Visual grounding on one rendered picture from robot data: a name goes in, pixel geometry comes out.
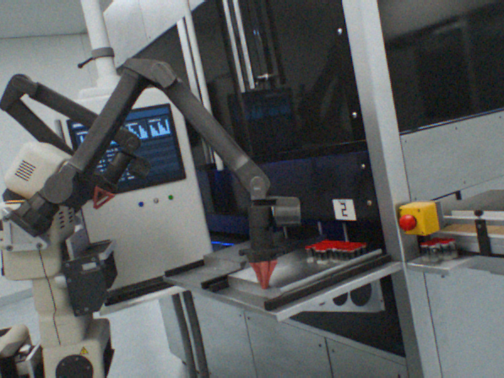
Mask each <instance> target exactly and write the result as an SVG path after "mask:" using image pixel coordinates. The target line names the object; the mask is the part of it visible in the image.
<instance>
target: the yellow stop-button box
mask: <svg viewBox="0 0 504 378"><path fill-rule="evenodd" d="M399 210H400V215H401V217H402V216H404V215H405V214H409V215H411V216H412V217H413V218H414V220H415V227H414V228H413V229H412V230H409V231H405V230H404V233H405V234H410V235H428V234H430V233H433V232H435V231H438V230H441V229H444V223H443V217H442V208H441V203H440V201H416V202H412V203H410V204H407V205H404V206H402V207H400V208H399Z"/></svg>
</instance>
